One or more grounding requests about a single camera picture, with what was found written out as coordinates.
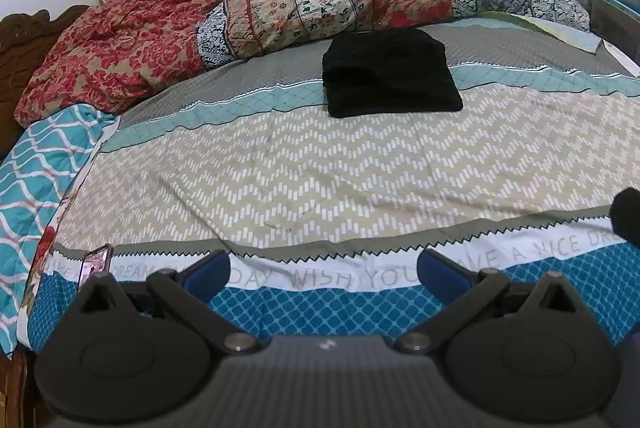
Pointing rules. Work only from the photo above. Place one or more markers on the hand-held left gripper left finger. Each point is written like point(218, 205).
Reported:
point(207, 275)

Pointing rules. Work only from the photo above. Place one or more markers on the wooden headboard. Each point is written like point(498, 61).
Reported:
point(20, 37)

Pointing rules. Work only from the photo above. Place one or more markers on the patterned bed sheet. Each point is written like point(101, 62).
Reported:
point(320, 173)

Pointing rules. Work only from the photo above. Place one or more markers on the red floral quilt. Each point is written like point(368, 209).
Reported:
point(150, 42)

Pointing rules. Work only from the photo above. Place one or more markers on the black pants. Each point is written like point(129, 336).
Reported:
point(390, 72)

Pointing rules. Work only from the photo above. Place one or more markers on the smartphone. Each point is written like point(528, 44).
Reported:
point(97, 263)

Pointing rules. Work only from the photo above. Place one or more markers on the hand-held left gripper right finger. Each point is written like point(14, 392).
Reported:
point(440, 273)

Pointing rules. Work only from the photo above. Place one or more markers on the teal patterned pillow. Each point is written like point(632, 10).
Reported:
point(35, 188)

